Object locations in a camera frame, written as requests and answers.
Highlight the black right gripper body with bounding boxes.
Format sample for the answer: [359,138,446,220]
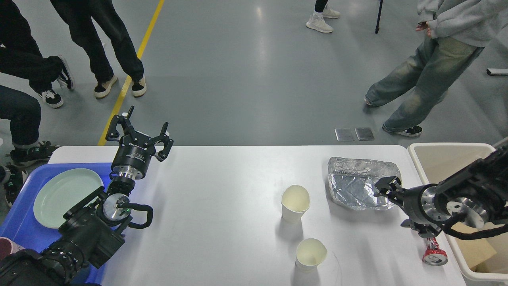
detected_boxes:
[403,184,451,228]

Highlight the crushed red can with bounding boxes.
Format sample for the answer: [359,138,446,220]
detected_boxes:
[421,237,448,266]

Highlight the person with white sneakers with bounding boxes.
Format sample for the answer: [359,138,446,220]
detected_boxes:
[306,0,341,34]

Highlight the person in dark trousers left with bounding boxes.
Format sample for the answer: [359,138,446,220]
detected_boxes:
[0,0,74,108]

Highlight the aluminium foil tray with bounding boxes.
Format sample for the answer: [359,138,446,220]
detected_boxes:
[328,157,402,211]

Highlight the person in faded jeans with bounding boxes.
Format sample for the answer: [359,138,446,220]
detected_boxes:
[364,0,508,137]

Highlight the white paper cup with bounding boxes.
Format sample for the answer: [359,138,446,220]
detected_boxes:
[295,238,328,271]
[281,185,310,223]

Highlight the pink mug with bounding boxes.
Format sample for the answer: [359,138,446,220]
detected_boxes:
[0,237,24,260]

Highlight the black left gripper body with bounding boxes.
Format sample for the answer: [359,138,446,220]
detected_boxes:
[111,141,155,179]

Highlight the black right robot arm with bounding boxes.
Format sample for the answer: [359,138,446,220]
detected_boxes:
[374,145,508,240]

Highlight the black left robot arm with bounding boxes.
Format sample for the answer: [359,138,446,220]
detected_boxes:
[1,106,174,286]

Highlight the green plate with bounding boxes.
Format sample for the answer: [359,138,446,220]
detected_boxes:
[33,168,103,229]

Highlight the beige plastic bin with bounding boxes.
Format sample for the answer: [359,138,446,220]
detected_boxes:
[408,143,508,286]

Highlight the floor outlet plate left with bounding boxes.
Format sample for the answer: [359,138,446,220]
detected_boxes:
[335,128,355,142]

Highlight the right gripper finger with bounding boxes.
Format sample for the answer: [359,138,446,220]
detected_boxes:
[400,219,441,238]
[374,176,405,207]

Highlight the floor outlet plate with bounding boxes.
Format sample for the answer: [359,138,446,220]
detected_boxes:
[335,128,355,142]
[354,128,375,141]

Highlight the floor outlet plate right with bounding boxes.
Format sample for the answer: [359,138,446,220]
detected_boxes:
[354,128,375,141]

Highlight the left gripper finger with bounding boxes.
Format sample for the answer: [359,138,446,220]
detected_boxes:
[105,106,137,146]
[148,122,174,162]

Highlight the blue plastic tray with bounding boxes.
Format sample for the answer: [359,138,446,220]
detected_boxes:
[0,162,115,286]

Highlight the seated person dark jeans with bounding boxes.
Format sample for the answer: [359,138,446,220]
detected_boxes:
[0,86,59,207]

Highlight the person in black trousers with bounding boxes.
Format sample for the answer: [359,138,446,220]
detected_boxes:
[50,0,147,99]

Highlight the black tripod leg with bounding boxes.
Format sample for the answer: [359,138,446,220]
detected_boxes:
[374,0,383,34]

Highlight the brown paper bag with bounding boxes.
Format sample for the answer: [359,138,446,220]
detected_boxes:
[451,236,497,273]

